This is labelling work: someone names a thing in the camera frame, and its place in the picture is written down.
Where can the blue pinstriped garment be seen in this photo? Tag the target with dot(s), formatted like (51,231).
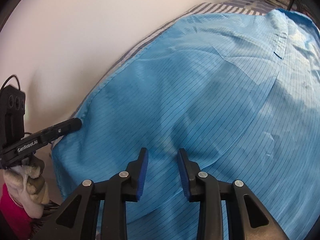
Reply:
(200,92)

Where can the grey white striped blanket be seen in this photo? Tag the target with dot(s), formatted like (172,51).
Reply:
(225,8)

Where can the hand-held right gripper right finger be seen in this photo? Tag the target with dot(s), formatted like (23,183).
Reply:
(183,177)

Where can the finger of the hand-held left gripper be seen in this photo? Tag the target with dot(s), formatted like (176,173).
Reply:
(67,125)

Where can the person's left forearm pink sleeve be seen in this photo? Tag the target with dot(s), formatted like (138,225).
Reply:
(12,212)

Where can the person's left hand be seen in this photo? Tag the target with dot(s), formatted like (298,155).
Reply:
(32,182)

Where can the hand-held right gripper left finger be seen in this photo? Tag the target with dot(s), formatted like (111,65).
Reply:
(141,177)

